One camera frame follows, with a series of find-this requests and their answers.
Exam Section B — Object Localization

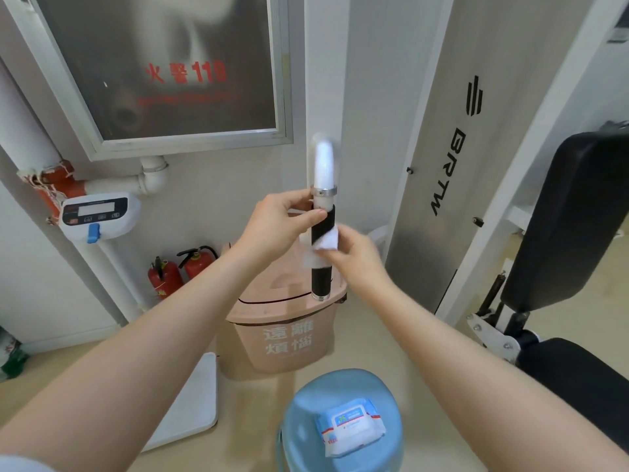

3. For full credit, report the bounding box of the white scale pole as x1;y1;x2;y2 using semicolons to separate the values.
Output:
95;235;148;322

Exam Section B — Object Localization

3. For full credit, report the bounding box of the thick white wall pipe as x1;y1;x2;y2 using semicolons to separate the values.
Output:
0;59;67;180

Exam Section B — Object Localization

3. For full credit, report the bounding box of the glass-door fire hose cabinet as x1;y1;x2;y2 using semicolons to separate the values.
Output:
9;0;295;161

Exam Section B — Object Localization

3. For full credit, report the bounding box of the white scale display head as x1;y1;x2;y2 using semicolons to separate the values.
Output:
59;191;143;244

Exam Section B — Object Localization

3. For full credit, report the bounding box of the black padded bench backrest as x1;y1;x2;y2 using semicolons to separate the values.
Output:
500;122;629;313

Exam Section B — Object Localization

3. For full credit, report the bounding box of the red pipe valve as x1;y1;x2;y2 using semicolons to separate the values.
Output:
19;161;90;218

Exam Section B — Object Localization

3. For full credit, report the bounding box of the person's right hand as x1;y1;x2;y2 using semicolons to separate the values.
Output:
324;225;395;298

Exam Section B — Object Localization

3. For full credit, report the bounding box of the white wet wipe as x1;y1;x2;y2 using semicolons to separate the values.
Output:
302;226;341;271

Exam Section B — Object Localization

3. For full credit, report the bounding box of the white gym machine frame post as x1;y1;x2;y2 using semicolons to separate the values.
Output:
435;0;629;331

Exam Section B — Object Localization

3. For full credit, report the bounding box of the wet wipes pack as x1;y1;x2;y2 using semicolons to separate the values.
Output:
314;399;387;459

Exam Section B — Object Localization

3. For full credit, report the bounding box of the red fire extinguisher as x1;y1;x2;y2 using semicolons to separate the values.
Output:
177;246;220;284
147;257;185;301

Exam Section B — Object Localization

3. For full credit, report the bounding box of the green packaged item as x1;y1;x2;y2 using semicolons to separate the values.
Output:
0;326;31;384

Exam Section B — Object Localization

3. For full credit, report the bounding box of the person's left hand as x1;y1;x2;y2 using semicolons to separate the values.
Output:
235;190;328;272

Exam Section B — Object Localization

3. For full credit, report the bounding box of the person's right forearm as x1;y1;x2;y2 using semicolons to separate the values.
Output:
360;285;629;472

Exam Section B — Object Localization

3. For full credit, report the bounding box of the black padded bench seat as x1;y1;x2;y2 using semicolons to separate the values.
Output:
517;337;629;440

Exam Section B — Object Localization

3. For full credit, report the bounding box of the white metal bench bracket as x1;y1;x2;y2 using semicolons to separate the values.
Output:
465;312;523;365

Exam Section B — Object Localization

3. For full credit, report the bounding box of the black and white gym handle bar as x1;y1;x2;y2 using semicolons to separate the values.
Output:
309;132;340;303

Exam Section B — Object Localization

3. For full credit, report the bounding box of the white scale platform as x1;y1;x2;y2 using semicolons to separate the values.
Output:
140;352;220;453

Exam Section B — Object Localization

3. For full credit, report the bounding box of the person's left forearm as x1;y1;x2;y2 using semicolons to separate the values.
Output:
0;241;283;463

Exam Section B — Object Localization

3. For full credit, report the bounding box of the white elbow pipe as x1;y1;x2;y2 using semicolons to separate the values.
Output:
81;156;171;198

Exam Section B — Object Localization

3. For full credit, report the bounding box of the grey gym machine cover panel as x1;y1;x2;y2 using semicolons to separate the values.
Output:
383;0;598;316

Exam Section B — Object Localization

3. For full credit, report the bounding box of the white shirt sleeve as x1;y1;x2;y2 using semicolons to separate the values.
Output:
0;454;56;472

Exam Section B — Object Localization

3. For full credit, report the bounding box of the pink lidded trash bin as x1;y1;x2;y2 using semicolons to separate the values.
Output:
216;241;351;382

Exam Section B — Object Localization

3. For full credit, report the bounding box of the black bench adjustment strut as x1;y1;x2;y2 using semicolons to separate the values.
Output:
476;271;508;316

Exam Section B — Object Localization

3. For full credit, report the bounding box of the light blue plastic stool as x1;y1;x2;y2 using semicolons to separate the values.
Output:
276;368;405;472

